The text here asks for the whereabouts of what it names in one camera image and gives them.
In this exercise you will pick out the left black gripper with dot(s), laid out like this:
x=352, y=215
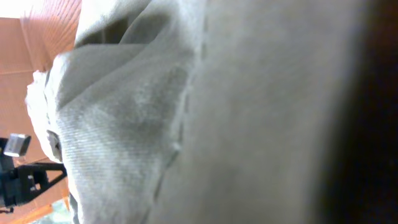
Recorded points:
x=21, y=186

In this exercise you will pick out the khaki green shorts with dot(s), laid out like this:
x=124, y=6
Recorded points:
x=204, y=111

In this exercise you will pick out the folded white t-shirt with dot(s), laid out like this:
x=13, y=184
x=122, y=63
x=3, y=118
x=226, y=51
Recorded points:
x=42, y=101

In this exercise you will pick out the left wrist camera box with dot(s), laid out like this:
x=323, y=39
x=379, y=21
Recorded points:
x=17, y=145

